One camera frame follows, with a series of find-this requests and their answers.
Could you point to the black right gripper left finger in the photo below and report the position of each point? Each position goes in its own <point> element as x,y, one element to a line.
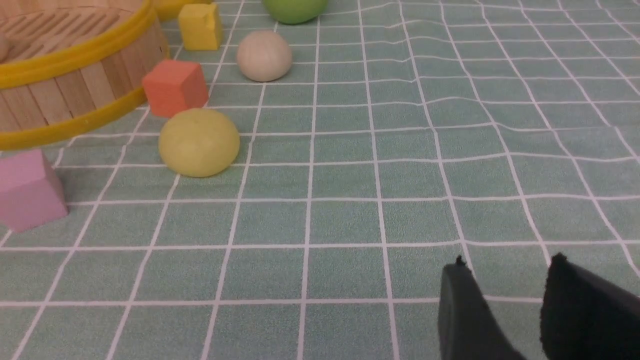
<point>467,328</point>

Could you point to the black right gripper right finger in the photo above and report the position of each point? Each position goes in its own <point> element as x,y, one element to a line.
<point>586,317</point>

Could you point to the white pleated steamed bun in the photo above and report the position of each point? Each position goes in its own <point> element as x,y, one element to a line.
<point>264,56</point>

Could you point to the wooden steamer tray yellow rims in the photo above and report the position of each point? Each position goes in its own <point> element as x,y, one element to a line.
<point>71,66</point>

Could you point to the green checkered tablecloth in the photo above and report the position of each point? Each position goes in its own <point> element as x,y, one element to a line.
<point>406,133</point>

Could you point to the yellow steamed bun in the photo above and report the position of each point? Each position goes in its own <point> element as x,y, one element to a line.
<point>199,143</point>

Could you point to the green round fruit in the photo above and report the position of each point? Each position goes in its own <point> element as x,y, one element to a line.
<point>293,12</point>

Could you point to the orange foam cube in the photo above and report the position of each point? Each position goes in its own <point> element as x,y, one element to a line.
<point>174,86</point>

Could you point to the yellow foam cube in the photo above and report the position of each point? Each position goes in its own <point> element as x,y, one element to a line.
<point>201,27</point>

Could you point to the pink foam cube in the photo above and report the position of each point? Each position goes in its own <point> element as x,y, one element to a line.
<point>31,194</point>

